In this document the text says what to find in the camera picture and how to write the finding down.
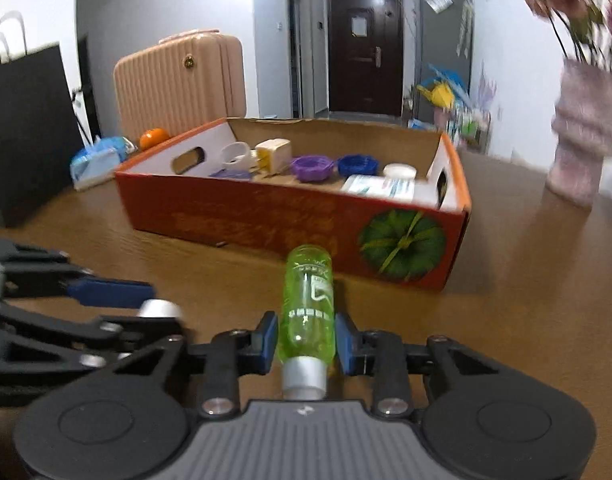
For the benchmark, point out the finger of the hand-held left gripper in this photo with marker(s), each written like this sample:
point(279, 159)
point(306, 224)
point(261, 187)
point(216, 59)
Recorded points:
point(110, 330)
point(110, 294)

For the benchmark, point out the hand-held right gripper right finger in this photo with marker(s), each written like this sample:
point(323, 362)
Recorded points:
point(343, 340)

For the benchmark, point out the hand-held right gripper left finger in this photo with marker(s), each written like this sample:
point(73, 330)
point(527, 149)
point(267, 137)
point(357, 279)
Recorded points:
point(270, 337)

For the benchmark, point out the green transparent bottle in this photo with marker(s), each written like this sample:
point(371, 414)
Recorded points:
point(308, 300)

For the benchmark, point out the orange cardboard box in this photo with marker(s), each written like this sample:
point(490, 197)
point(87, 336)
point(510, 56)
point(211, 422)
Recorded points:
point(266, 215)

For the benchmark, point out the white green box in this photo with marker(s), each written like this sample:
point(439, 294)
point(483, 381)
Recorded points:
point(381, 187)

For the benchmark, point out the purple lid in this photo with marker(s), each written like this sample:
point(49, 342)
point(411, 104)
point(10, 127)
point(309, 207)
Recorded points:
point(230, 174)

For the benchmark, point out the purple bowl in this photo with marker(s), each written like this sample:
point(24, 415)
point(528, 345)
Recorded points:
point(311, 169)

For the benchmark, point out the white screw cap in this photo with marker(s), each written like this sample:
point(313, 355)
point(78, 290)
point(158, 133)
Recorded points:
point(230, 162)

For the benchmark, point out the white round lid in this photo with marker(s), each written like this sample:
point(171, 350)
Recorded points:
point(400, 170)

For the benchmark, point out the white yellow carton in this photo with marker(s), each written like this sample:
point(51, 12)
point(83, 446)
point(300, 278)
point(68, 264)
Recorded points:
point(276, 152)

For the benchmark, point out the blue tissue pack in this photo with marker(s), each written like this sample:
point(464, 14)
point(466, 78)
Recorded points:
point(98, 162)

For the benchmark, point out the black paper bag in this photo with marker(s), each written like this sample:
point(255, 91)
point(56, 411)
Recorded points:
point(30, 135)

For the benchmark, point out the orange fruit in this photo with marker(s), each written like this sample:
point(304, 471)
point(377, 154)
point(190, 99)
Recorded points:
point(154, 139)

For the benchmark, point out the pink ribbed suitcase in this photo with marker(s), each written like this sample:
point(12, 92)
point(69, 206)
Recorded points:
point(175, 90)

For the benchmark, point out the pink plastic bucket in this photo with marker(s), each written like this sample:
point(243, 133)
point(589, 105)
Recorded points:
point(441, 117)

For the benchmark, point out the metal rack with bottles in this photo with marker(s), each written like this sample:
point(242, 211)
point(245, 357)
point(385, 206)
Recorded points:
point(468, 127)

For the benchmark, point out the yellow watering can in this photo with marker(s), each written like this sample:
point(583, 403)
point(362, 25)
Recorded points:
point(438, 95)

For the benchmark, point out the dark brown entrance door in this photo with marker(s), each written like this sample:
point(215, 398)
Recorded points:
point(363, 60)

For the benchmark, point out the blue plastic hangers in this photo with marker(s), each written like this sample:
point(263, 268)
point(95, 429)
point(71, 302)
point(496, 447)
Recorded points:
point(451, 76)

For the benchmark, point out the purple decorative feathers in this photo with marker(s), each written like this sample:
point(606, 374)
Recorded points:
point(486, 87)

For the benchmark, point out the grey side door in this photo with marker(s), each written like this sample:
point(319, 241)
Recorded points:
point(297, 45)

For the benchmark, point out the pink textured vase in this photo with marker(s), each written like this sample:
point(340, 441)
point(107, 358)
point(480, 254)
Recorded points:
point(583, 135)

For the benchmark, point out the grey refrigerator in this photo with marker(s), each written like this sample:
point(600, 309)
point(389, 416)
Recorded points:
point(443, 40)

